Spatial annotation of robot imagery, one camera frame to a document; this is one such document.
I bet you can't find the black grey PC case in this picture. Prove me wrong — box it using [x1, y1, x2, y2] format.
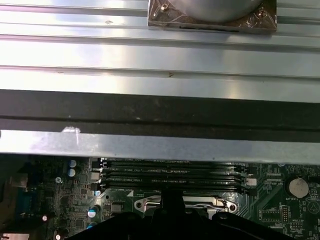
[0, 88, 320, 165]

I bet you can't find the brown square base plate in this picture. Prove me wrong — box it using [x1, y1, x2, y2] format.
[147, 0, 279, 35]

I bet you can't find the blue port connector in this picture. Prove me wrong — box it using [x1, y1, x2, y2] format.
[17, 189, 43, 221]

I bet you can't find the black RAM slot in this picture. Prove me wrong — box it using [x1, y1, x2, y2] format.
[91, 159, 251, 171]
[91, 171, 253, 180]
[89, 180, 256, 195]

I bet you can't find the green motherboard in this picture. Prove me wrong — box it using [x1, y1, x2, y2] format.
[0, 156, 320, 240]

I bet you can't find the metal socket cover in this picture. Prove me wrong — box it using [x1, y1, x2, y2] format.
[143, 196, 227, 218]

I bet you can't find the CPU socket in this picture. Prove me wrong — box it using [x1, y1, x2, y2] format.
[133, 194, 240, 218]

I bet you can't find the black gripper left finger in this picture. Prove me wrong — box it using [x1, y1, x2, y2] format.
[63, 191, 173, 240]

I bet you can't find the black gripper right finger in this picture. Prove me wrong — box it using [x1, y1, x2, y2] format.
[172, 191, 302, 240]

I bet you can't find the silver coin battery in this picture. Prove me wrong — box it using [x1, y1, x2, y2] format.
[288, 176, 310, 198]

